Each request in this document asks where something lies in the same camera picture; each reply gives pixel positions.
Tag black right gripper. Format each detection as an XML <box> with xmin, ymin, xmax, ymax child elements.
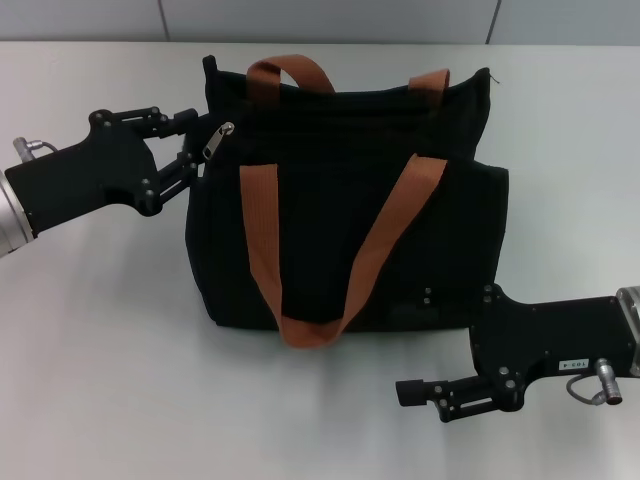
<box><xmin>392</xmin><ymin>283</ymin><xmax>640</xmax><ymax>424</ymax></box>

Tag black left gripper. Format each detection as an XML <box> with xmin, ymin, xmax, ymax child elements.
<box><xmin>4</xmin><ymin>106</ymin><xmax>201</xmax><ymax>237</ymax></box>

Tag black food bag orange handles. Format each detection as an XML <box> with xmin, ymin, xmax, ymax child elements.
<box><xmin>183</xmin><ymin>53</ymin><xmax>511</xmax><ymax>349</ymax></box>

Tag left gripper cable with connector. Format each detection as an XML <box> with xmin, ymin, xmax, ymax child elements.
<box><xmin>12</xmin><ymin>137</ymin><xmax>61</xmax><ymax>164</ymax></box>

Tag right gripper cable with connectors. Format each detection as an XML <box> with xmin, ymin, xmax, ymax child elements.
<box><xmin>566</xmin><ymin>356</ymin><xmax>629</xmax><ymax>407</ymax></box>

